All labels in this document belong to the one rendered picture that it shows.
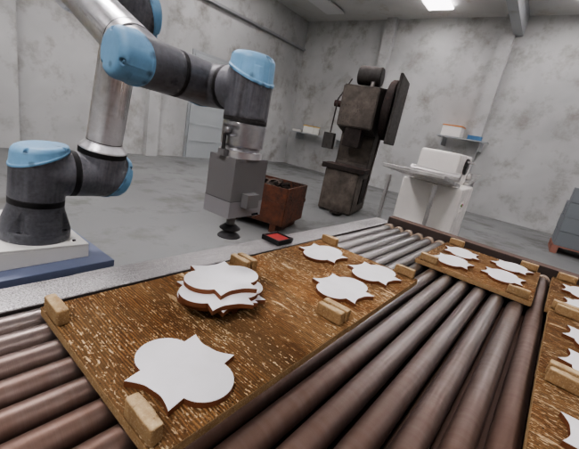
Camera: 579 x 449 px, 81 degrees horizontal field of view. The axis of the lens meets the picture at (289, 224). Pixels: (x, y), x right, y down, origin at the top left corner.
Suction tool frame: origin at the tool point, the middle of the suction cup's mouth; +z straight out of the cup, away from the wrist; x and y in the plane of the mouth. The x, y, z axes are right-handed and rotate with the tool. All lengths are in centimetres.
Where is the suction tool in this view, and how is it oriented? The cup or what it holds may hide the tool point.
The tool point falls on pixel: (228, 235)
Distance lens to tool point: 64.8
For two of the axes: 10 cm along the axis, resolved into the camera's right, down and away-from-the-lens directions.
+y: 5.8, -1.2, 8.1
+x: -8.0, -3.1, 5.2
